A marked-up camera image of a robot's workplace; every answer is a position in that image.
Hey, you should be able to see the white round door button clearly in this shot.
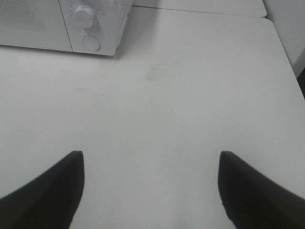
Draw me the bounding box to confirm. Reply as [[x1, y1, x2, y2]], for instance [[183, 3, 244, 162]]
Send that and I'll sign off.
[[82, 36, 101, 51]]

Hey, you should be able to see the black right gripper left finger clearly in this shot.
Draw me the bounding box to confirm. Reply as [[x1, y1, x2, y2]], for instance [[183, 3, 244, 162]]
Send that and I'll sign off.
[[0, 151, 85, 229]]

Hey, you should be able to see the white round knob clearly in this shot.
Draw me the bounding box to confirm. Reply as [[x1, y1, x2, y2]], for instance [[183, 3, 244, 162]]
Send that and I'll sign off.
[[73, 5, 96, 29]]

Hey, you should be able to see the white microwave door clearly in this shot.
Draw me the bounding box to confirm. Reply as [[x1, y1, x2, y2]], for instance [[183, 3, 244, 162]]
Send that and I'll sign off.
[[0, 0, 72, 52]]

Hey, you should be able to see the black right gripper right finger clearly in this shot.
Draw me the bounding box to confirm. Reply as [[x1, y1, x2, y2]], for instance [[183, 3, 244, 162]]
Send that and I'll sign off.
[[218, 151, 305, 229]]

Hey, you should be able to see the white microwave oven body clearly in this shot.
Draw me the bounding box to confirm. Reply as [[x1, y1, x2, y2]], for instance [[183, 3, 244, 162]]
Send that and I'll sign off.
[[59, 0, 133, 56]]

